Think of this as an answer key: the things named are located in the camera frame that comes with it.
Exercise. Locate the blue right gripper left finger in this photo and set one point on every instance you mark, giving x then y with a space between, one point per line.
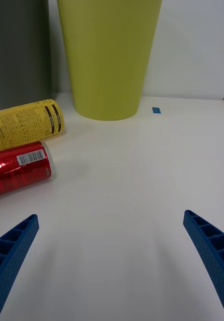
9 260

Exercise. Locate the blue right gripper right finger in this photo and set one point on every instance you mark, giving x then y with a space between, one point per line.
212 255

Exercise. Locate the yellow bottle with black cap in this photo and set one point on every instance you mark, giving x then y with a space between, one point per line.
24 125

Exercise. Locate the grey plastic waste bin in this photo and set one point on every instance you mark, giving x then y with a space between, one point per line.
19 50

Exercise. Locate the yellow-green plastic waste bin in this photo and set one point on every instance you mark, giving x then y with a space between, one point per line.
107 62

